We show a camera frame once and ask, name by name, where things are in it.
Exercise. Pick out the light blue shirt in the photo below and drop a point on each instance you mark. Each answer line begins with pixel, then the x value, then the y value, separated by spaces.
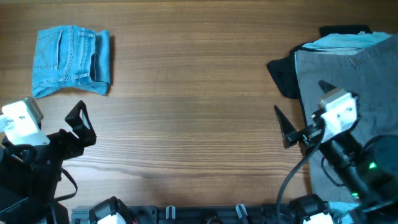
pixel 351 40

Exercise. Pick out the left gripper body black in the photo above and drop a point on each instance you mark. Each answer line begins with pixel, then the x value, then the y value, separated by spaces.
pixel 64 147

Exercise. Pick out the grey trousers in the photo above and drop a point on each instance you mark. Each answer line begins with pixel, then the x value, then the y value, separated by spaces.
pixel 357 93

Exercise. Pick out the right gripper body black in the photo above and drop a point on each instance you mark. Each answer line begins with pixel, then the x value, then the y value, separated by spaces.
pixel 310 135

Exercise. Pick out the black garment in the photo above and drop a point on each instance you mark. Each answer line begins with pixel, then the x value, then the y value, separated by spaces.
pixel 283 71

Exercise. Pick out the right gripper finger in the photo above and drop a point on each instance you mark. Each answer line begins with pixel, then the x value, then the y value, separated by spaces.
pixel 325 86
pixel 290 136

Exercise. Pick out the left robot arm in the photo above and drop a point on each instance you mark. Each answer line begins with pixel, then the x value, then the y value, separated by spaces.
pixel 31 162

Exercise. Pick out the light blue denim jeans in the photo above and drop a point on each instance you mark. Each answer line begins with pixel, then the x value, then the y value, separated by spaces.
pixel 71 57

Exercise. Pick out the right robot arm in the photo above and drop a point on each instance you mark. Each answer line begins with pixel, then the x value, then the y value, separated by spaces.
pixel 369 172

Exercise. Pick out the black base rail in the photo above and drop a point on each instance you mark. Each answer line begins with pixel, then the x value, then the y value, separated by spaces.
pixel 238 214

